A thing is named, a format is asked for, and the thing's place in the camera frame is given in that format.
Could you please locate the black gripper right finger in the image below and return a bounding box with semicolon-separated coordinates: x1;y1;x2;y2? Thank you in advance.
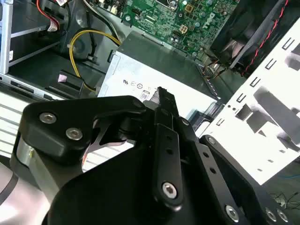
170;92;294;225

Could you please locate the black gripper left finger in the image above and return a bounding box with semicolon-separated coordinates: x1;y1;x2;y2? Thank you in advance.
15;86;184;212

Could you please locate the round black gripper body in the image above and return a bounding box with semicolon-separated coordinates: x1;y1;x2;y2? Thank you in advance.
46;144;226;225

